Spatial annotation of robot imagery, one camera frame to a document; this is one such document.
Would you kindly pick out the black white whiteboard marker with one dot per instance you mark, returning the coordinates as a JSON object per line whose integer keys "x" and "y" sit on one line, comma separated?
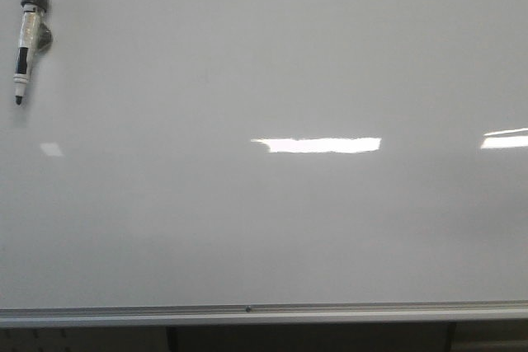
{"x": 35, "y": 37}

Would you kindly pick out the white whiteboard with aluminium frame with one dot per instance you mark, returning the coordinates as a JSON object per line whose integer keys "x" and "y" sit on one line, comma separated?
{"x": 189, "y": 162}

